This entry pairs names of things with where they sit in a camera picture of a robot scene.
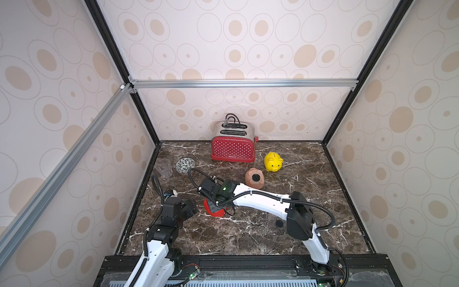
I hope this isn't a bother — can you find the red piggy bank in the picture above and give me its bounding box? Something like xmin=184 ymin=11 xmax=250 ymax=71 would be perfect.
xmin=204 ymin=199 xmax=225 ymax=217

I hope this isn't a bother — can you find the pink piggy bank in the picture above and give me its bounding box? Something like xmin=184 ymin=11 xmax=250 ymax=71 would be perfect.
xmin=245 ymin=168 xmax=265 ymax=190

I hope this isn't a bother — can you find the yellow piggy bank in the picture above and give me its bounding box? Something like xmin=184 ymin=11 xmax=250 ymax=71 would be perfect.
xmin=264 ymin=152 xmax=283 ymax=172

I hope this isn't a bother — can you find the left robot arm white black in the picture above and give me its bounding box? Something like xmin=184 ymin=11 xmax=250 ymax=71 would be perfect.
xmin=125 ymin=196 xmax=197 ymax=287

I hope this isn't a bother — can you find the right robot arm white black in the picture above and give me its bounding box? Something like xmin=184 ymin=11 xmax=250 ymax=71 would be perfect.
xmin=194 ymin=177 xmax=336 ymax=265

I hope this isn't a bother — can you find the patterned ceramic bowl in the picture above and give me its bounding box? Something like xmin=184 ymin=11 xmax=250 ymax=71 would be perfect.
xmin=175 ymin=157 xmax=196 ymax=175

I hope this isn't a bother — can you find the clear plastic cup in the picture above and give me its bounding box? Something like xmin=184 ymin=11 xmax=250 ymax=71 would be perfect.
xmin=155 ymin=159 xmax=173 ymax=178

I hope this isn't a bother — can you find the red polka dot toaster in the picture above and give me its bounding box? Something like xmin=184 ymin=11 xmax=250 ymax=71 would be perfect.
xmin=211 ymin=121 xmax=258 ymax=163

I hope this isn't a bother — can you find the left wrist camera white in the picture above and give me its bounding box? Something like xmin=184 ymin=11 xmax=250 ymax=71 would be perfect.
xmin=164 ymin=190 xmax=178 ymax=199

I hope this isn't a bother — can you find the black toaster cable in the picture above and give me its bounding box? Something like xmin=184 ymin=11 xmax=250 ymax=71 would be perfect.
xmin=222 ymin=113 xmax=243 ymax=127

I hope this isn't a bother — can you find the aluminium rail left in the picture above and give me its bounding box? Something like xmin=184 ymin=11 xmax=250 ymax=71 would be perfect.
xmin=1 ymin=83 xmax=133 ymax=269

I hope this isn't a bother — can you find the aluminium rail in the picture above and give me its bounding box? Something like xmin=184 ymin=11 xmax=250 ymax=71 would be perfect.
xmin=131 ymin=78 xmax=359 ymax=89
xmin=1 ymin=83 xmax=133 ymax=269

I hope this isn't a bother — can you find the aluminium rail back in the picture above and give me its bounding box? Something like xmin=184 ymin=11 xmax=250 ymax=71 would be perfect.
xmin=131 ymin=78 xmax=359 ymax=89

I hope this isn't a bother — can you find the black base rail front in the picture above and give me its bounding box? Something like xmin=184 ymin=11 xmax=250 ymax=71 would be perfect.
xmin=94 ymin=254 xmax=402 ymax=287

